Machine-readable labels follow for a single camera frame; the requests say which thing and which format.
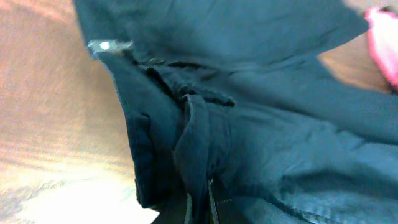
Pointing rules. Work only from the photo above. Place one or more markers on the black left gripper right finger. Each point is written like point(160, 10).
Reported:
point(222, 207)

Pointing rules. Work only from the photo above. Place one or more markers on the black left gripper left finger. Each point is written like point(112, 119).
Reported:
point(177, 210)

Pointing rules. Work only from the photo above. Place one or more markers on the navy blue shorts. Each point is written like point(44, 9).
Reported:
point(235, 89)

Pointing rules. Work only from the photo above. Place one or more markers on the red printed t-shirt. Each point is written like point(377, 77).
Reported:
point(382, 41)

